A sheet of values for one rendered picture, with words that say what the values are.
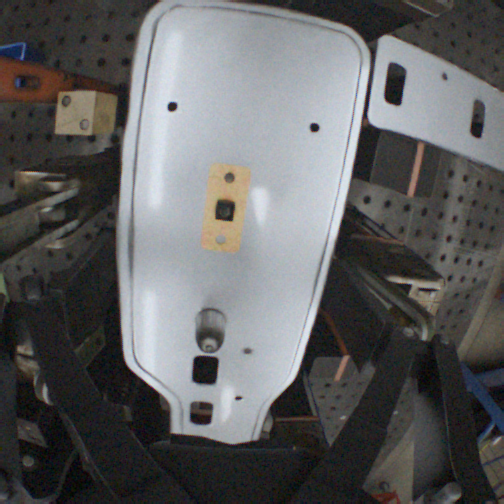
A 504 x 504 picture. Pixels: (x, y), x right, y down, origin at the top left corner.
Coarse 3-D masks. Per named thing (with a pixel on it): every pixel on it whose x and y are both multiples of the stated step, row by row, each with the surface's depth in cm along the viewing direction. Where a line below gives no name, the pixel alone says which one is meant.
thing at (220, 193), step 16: (240, 176) 29; (208, 192) 29; (224, 192) 29; (240, 192) 30; (208, 208) 30; (240, 208) 30; (208, 224) 30; (224, 224) 31; (240, 224) 31; (208, 240) 31; (240, 240) 31
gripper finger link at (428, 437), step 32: (448, 352) 11; (416, 384) 12; (448, 384) 9; (416, 416) 11; (448, 416) 8; (416, 448) 9; (448, 448) 7; (416, 480) 8; (448, 480) 6; (480, 480) 5
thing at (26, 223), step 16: (48, 192) 21; (64, 192) 22; (0, 208) 16; (16, 208) 17; (32, 208) 18; (0, 224) 15; (16, 224) 18; (32, 224) 20; (48, 224) 23; (64, 224) 23; (0, 240) 16; (16, 240) 18; (32, 240) 19; (48, 240) 21; (0, 256) 16; (16, 256) 17; (0, 272) 16
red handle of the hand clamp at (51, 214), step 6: (60, 204) 22; (42, 210) 21; (48, 210) 22; (54, 210) 22; (60, 210) 22; (42, 216) 22; (48, 216) 22; (54, 216) 22; (60, 216) 23; (42, 222) 22; (48, 222) 22; (54, 222) 23; (60, 222) 23
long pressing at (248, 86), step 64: (192, 0) 23; (192, 64) 25; (256, 64) 26; (320, 64) 26; (128, 128) 26; (192, 128) 27; (256, 128) 28; (320, 128) 28; (128, 192) 29; (192, 192) 30; (256, 192) 30; (320, 192) 30; (128, 256) 31; (192, 256) 32; (256, 256) 32; (320, 256) 33; (128, 320) 34; (192, 320) 35; (256, 320) 35; (192, 384) 38; (256, 384) 39
